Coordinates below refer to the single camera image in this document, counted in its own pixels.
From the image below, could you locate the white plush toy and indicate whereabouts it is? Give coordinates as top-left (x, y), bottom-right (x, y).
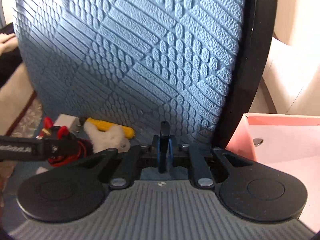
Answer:
top-left (84, 122), bottom-right (130, 153)

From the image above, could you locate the black marker pen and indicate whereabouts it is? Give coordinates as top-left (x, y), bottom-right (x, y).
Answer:
top-left (158, 121), bottom-right (170, 173)

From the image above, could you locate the yellow handled screwdriver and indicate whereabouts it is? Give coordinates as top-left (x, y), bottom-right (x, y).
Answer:
top-left (86, 118), bottom-right (135, 139)

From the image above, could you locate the red dragon figurine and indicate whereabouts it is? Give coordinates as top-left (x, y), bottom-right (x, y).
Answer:
top-left (38, 114), bottom-right (93, 167)

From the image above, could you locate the small white plug charger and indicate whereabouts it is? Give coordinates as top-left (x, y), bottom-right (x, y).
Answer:
top-left (54, 114), bottom-right (82, 133)

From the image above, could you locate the person's left hand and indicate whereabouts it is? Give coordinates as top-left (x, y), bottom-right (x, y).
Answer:
top-left (0, 33), bottom-right (18, 55)

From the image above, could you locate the lace floral bed sheet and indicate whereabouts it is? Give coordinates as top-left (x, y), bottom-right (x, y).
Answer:
top-left (1, 98), bottom-right (43, 181)

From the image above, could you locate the red white black quilt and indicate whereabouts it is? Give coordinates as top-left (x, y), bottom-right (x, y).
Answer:
top-left (1, 23), bottom-right (36, 136)

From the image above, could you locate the pink cardboard box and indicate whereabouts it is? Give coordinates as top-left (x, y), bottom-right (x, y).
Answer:
top-left (226, 113), bottom-right (319, 232)

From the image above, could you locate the blue textured sofa cover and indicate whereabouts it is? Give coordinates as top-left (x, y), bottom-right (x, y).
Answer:
top-left (14, 0), bottom-right (245, 153)

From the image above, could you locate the black chair frame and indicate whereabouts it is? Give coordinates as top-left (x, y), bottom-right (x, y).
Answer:
top-left (211, 0), bottom-right (277, 148)

